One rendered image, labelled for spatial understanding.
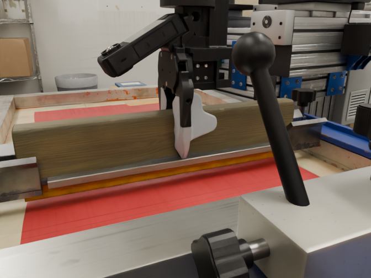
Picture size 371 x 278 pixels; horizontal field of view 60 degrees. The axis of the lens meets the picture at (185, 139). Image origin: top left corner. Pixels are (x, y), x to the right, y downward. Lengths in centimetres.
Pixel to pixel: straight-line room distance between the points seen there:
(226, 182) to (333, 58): 73
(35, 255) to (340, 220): 17
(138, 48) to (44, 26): 370
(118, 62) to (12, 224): 22
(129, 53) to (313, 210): 29
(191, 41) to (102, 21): 372
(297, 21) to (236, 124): 54
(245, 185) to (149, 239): 28
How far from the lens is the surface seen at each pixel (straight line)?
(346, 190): 22
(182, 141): 43
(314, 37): 104
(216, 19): 45
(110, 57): 40
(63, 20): 409
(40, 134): 41
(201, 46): 44
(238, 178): 49
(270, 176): 51
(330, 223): 18
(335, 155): 57
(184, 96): 40
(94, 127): 42
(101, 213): 42
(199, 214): 24
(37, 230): 41
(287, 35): 95
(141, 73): 427
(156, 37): 41
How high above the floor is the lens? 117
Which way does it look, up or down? 19 degrees down
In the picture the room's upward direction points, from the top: straight up
